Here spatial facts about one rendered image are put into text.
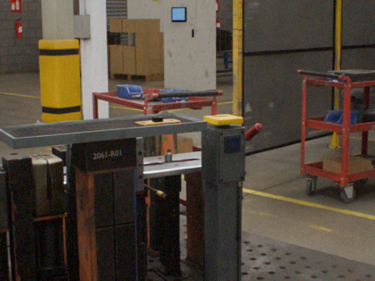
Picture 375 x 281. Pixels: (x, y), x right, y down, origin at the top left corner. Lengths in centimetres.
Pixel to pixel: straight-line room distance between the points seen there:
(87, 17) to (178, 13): 649
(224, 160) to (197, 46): 1031
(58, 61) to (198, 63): 369
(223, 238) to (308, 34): 541
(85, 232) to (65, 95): 742
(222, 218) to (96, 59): 420
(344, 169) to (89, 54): 220
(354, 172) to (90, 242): 403
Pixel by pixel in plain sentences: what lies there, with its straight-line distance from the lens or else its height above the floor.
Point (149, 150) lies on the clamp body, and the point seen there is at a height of 100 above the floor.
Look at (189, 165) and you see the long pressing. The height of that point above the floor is 100.
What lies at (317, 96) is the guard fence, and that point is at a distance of 691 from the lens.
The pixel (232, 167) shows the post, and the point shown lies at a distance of 136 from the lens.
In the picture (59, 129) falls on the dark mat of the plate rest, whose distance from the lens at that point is 125.
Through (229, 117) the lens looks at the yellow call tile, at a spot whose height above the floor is 116.
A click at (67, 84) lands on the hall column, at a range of 868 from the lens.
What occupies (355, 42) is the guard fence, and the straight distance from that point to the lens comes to 750.
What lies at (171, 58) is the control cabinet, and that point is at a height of 65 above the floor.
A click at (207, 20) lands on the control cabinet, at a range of 1182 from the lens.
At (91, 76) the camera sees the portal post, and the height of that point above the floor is 90.
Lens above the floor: 136
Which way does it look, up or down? 10 degrees down
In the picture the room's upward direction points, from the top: straight up
